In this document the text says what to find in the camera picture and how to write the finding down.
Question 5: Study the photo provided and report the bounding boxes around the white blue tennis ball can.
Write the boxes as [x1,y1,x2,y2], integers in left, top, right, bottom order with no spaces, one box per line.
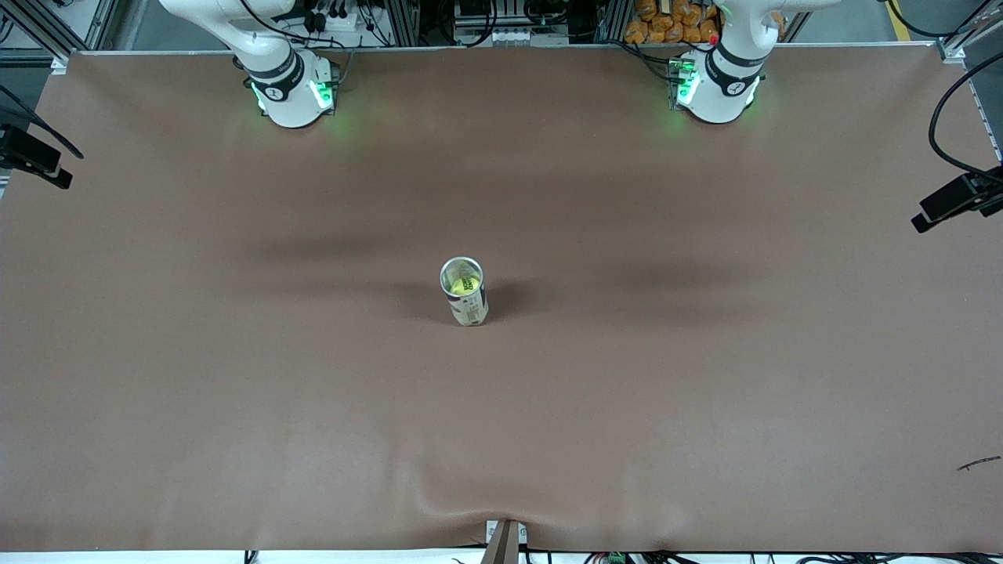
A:
[438,256,491,328]

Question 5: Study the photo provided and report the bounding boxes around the white power strip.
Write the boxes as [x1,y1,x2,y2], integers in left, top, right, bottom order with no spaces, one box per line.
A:
[302,4,369,34]

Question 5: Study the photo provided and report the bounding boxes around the pile of orange packets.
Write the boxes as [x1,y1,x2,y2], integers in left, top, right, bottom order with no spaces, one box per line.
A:
[625,0,722,45]

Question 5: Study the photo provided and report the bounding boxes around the brown table mat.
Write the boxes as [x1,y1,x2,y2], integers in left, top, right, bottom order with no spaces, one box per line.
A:
[0,43,1003,553]

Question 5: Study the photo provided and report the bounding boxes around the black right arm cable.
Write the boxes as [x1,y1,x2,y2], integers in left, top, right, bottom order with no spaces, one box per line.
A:
[0,82,85,161]

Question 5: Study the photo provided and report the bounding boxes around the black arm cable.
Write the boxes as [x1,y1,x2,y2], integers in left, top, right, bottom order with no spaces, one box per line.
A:
[0,82,85,161]
[928,50,1003,178]

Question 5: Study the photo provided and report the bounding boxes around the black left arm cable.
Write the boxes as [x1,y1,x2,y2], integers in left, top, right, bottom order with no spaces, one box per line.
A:
[928,50,1003,178]

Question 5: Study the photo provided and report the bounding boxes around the aluminium frame profile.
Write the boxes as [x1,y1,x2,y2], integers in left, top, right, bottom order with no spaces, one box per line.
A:
[939,0,1003,63]
[0,0,118,65]

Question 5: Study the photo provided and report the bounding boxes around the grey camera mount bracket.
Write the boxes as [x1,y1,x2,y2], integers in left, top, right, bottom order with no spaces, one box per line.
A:
[481,519,528,564]

